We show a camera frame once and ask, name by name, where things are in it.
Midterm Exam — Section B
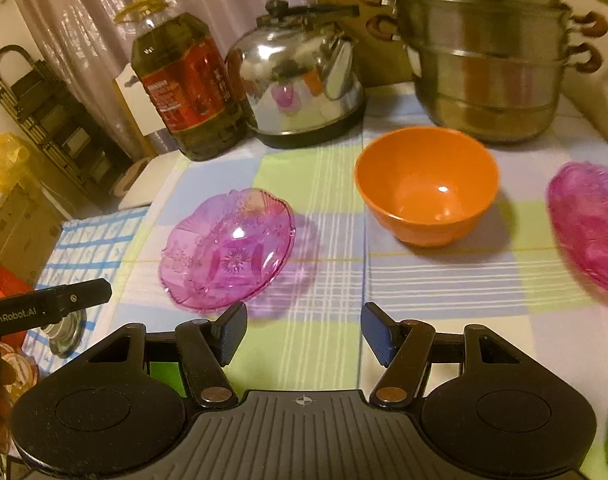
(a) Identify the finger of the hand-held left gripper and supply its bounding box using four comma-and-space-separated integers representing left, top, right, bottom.
58, 279, 113, 317

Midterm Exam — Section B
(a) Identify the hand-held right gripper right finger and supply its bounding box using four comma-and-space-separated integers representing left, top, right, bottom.
360, 302, 527, 407

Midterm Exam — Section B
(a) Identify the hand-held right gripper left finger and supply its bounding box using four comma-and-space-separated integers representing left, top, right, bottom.
85, 302, 248, 408

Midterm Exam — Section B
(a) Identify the pink plastic plate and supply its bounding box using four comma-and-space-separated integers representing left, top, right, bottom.
159, 187, 297, 309

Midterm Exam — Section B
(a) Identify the orange plastic bowl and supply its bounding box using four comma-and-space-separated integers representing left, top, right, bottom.
354, 127, 500, 248

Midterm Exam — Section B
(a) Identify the pink glass plate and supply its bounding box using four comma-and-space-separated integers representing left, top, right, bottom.
546, 161, 608, 296

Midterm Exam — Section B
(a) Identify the red plastic bag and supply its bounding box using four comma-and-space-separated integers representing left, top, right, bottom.
0, 264, 36, 303

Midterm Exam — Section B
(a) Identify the blue checked cloth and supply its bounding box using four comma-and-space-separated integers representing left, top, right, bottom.
21, 205, 153, 376

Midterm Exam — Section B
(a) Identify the plaid tablecloth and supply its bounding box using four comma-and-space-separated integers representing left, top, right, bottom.
24, 80, 608, 413

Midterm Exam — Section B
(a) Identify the cardboard box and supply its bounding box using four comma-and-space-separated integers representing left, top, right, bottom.
0, 182, 65, 267

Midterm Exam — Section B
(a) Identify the yellow plastic bag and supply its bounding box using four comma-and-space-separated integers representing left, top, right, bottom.
0, 132, 36, 194

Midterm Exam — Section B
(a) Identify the black folding rack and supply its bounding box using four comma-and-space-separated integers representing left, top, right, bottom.
0, 45, 136, 207

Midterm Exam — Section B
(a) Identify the white carton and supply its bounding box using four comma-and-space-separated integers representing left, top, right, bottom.
114, 66, 152, 137

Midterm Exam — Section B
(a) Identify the cooking oil bottle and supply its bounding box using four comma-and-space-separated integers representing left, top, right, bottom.
115, 0, 253, 162

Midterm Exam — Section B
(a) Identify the stainless steel kettle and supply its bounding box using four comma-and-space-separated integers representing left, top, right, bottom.
225, 0, 368, 150

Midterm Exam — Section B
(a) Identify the translucent curtain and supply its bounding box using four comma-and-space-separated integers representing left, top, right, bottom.
6, 0, 318, 161

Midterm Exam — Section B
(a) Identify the stainless steel steamer pot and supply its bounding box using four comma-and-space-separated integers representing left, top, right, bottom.
356, 0, 608, 144

